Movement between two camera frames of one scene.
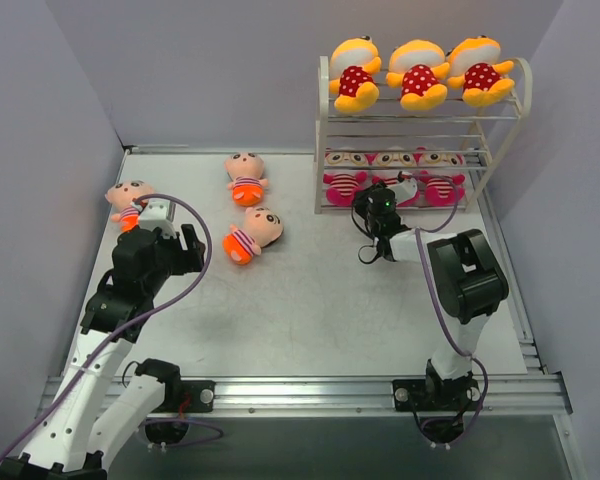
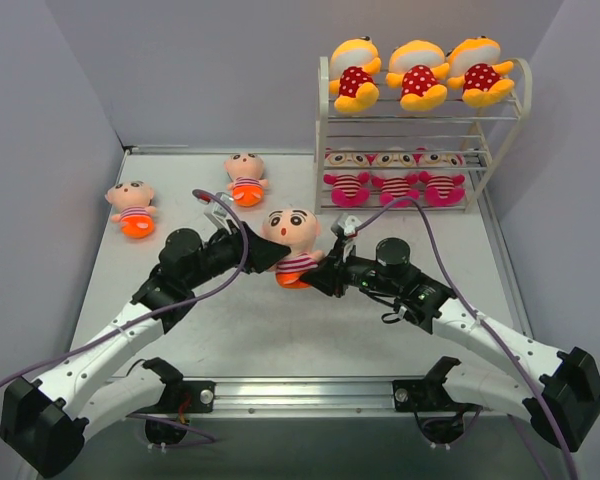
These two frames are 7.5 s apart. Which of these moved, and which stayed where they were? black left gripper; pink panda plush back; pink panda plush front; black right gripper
Moved: black right gripper; black left gripper
Stayed: pink panda plush back; pink panda plush front
